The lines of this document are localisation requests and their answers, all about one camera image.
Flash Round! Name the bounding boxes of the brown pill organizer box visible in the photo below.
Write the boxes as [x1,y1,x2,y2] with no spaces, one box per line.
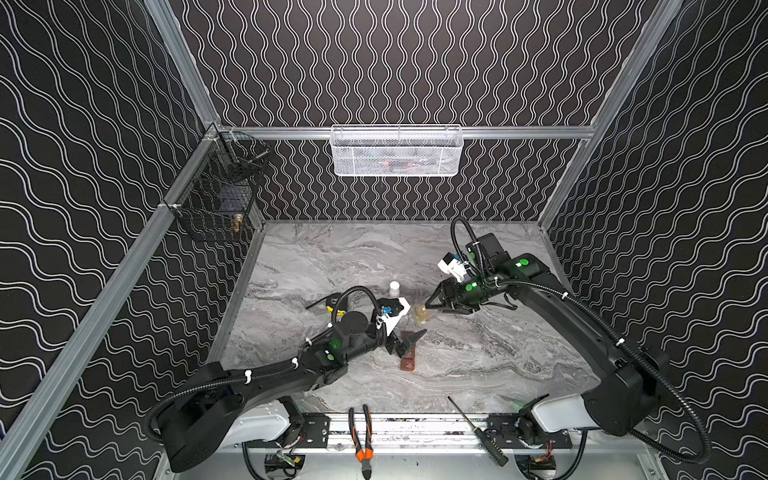
[400,330,416,372]

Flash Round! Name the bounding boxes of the white pill bottle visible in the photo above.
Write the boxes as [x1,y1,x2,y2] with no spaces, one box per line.
[389,280,400,298]

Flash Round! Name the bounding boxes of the small amber glass vial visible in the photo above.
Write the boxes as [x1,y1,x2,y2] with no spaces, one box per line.
[413,305,429,324]

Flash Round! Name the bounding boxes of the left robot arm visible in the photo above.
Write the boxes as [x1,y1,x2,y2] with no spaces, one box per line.
[142,286,426,473]

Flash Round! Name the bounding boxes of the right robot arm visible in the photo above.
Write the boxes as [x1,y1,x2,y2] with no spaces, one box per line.
[425,227,712,464]

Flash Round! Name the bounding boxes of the yellow black tape measure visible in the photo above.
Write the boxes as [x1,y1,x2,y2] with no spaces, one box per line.
[305,293,349,316]

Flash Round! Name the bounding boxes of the black screwdriver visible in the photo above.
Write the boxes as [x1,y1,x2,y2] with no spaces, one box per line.
[447,396,509,467]

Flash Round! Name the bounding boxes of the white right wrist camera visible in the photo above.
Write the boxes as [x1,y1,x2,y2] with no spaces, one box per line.
[438,253,469,283]

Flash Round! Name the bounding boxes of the orange handled pliers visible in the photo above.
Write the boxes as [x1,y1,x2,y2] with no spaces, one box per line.
[348,404,374,480]

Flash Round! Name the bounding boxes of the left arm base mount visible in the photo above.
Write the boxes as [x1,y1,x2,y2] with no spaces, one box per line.
[265,413,331,450]

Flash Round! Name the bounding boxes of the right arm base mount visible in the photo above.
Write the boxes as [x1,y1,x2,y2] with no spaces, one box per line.
[486,414,573,450]

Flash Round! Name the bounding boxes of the white wire mesh basket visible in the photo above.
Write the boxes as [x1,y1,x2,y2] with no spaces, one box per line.
[329,124,464,177]

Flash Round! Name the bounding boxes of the black wire basket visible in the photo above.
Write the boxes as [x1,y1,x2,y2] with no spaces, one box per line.
[170,124,272,245]

